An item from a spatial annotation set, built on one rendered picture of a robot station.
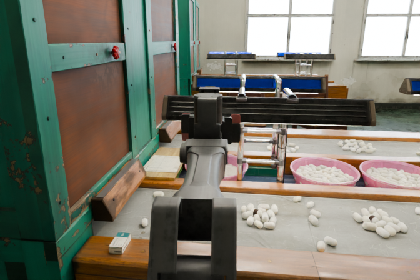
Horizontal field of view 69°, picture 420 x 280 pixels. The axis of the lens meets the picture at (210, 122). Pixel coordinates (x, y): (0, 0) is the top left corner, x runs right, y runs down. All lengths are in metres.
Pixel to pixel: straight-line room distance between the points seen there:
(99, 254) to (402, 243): 0.80
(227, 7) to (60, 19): 5.24
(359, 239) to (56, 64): 0.90
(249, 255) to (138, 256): 0.27
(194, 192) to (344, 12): 6.03
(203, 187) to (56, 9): 0.56
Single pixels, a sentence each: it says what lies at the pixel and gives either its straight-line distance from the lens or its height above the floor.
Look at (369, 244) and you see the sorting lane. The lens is 1.00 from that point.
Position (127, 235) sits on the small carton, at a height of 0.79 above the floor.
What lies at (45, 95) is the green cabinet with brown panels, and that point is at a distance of 0.72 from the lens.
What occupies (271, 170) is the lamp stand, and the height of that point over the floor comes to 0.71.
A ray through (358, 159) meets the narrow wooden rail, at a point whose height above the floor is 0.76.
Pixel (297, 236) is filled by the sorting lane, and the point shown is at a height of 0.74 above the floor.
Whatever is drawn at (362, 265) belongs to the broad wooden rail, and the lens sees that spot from 0.87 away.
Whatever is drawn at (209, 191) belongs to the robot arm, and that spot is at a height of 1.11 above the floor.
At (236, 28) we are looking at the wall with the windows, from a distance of 5.92.
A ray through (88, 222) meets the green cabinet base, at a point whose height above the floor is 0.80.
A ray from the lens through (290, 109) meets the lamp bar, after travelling 0.92.
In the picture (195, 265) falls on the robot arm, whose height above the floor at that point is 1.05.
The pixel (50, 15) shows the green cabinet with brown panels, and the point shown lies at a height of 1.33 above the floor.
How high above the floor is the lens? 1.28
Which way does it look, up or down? 15 degrees down
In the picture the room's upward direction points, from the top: straight up
